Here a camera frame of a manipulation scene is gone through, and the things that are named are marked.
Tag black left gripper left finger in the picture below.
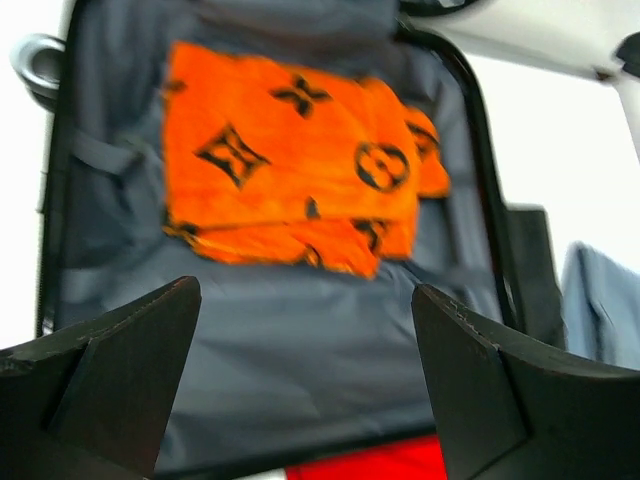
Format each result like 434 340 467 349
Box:
1 276 202 479

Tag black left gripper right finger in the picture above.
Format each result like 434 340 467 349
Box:
412 285 639 479

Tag red cloth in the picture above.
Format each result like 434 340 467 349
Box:
285 435 447 480

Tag black garment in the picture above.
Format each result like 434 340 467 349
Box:
507 207 566 350

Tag light blue denim jeans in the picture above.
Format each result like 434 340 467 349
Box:
561 243 639 370

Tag orange patterned towel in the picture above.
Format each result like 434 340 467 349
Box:
163 41 451 278

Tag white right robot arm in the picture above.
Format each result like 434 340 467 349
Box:
400 1 639 165

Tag open grey-lined suitcase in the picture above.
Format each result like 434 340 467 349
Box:
11 1 523 479

